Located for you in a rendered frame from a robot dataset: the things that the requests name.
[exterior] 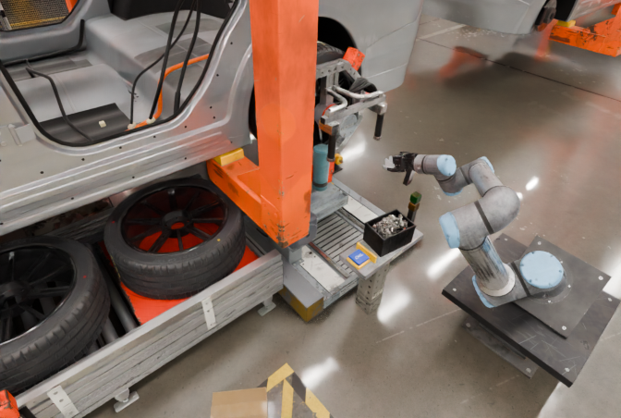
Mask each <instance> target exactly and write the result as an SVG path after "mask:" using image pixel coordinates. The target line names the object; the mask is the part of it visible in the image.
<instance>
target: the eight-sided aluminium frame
mask: <svg viewBox="0 0 621 418"><path fill-rule="evenodd" d="M337 71H338V72H340V71H343V72H344V74H345V75H346V76H347V77H348V78H349V80H350V81H351V82H352V83H353V82H354V81H355V80H356V79H357V78H360V74H359V73H358V72H357V70H356V69H354V68H353V67H352V64H350V63H349V62H348V61H346V60H345V59H342V58H338V59H336V60H332V61H329V62H325V63H322V64H319V65H316V79H315V81H316V80H317V79H318V78H321V77H325V76H326V75H329V74H330V75H331V74H334V73H335V72H337ZM361 101H364V100H358V99H354V98H353V99H352V104H356V103H359V102H361ZM352 115H354V116H356V118H357V126H356V128H357V127H358V125H359V124H360V122H361V120H362V118H363V110H360V111H358V112H356V113H354V114H352ZM355 130H356V129H355ZM355 130H354V131H355ZM353 133H354V132H353ZM353 133H352V134H353ZM352 134H351V135H350V136H348V137H346V138H342V137H340V136H338V135H337V136H336V142H335V154H338V153H340V152H341V151H342V150H343V149H344V146H345V145H346V143H347V141H348V140H349V138H350V137H351V136H352Z"/></svg>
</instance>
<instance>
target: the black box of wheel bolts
mask: <svg viewBox="0 0 621 418"><path fill-rule="evenodd" d="M415 227H416V225H415V224H414V223H413V222H412V221H411V220H409V219H408V218H407V217H406V216H405V215H403V214H402V213H401V212H400V211H399V210H397V209H395V210H393V211H390V212H388V213H386V214H383V215H380V216H377V217H375V218H374V219H371V220H369V221H367V222H365V228H364V234H363V240H364V241H365V242H366V243H367V244H368V245H369V246H370V247H371V248H372V249H373V250H374V251H375V252H376V253H377V254H378V255H379V256H380V257H383V256H385V255H387V254H388V253H390V252H393V251H395V250H397V249H399V248H401V247H403V246H405V245H407V244H409V243H411V242H412V238H413V235H414V231H415Z"/></svg>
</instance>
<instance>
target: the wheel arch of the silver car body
mask: <svg viewBox="0 0 621 418"><path fill-rule="evenodd" d="M317 40H318V41H320V42H323V43H327V44H329V45H332V46H333V47H335V48H338V49H340V50H342V51H344V52H346V51H347V49H348V47H349V46H350V47H352V48H355V49H357V50H359V46H358V43H357V41H356V38H355V36H354V35H353V33H352V31H351V30H350V29H349V27H348V26H347V25H346V24H345V23H344V22H342V21H341V20H339V19H338V18H334V17H331V16H327V15H318V32H317ZM358 72H359V74H360V76H361V77H362V63H361V65H360V66H359V69H358ZM253 85H254V82H253V84H252V87H251V91H250V97H251V92H252V88H253ZM249 108H250V99H249V105H248V133H249V138H250V129H249ZM250 144H252V142H251V138H250Z"/></svg>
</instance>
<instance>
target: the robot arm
mask: <svg viewBox="0 0 621 418"><path fill-rule="evenodd" d="M403 153H405V154H403ZM456 167H457V166H456V161H455V159H454V158H453V157H452V156H451V155H445V154H442V155H427V154H419V155H418V153H410V152H400V155H395V156H389V160H388V159H385V165H383V168H385V169H386V170H388V171H390V172H405V171H407V173H406V175H405V178H404V181H403V184H404V185H406V186H407V185H409V184H410V183H411V181H412V179H413V176H414V174H415V172H416V173H418V174H426V175H434V177H435V178H436V180H437V182H438V184H439V186H440V188H441V190H442V191H443V192H444V194H446V195H448V196H455V195H458V194H459V193H460V192H462V191H463V187H466V186H468V185H469V184H471V183H474V184H475V186H476V188H477V190H478V192H479V193H480V195H481V199H479V200H478V201H476V202H473V203H469V204H467V205H465V206H462V207H460V208H458V209H456V210H454V211H451V212H447V213H446V214H445V215H441V216H440V218H439V222H440V225H441V228H442V230H443V232H444V236H445V238H446V241H447V243H448V245H449V248H450V249H459V251H460V252H461V254H462V255H463V256H464V258H465V259H466V261H467V262H468V263H469V265H470V267H471V268H472V270H473V271H474V272H475V274H476V275H475V276H473V277H472V281H473V285H474V287H475V290H476V291H477V293H478V294H479V296H480V298H481V301H482V302H483V303H484V305H485V306H487V307H489V308H491V307H497V306H498V305H502V304H505V303H508V302H511V301H515V300H518V299H521V298H524V297H528V296H530V295H532V296H534V297H537V298H540V299H551V298H554V297H556V296H558V295H559V294H561V293H562V292H563V290H564V289H565V287H566V272H565V270H564V268H563V267H562V265H561V264H560V262H559V261H558V260H557V259H556V258H555V257H554V256H553V255H551V254H550V253H548V252H541V251H536V252H530V253H528V254H526V255H525V256H524V257H523V258H522V259H519V260H516V261H514V262H511V263H508V264H504V263H502V261H501V259H500V257H499V255H498V253H497V251H496V250H495V248H494V246H493V244H492V242H491V240H490V238H489V237H488V236H489V235H492V234H493V233H496V232H498V231H500V230H502V229H503V228H505V227H507V226H508V225H509V224H510V223H511V222H512V221H513V220H514V219H515V218H516V216H517V215H518V212H519V209H520V199H519V197H518V195H517V194H516V192H515V191H514V190H512V189H511V188H509V187H507V186H504V185H503V184H502V183H501V181H500V180H499V179H498V178H497V176H496V175H495V174H494V171H493V167H492V165H491V163H490V162H489V160H488V159H487V158H486V157H481V158H478V159H477V160H475V161H472V162H470V163H468V164H466V165H464V166H461V167H459V168H457V169H456Z"/></svg>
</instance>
